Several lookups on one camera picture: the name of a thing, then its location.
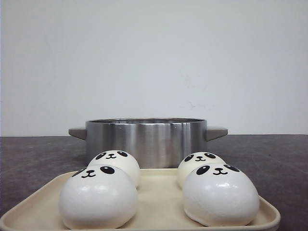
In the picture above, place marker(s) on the cream plastic tray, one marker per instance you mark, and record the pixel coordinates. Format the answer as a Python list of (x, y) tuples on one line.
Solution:
[(159, 208)]

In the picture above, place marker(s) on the cream panda bun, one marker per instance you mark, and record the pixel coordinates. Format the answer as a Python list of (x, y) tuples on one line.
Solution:
[(120, 159), (193, 161)]

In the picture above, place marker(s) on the stainless steel steamer pot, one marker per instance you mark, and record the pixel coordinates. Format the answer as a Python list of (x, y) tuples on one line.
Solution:
[(154, 142)]

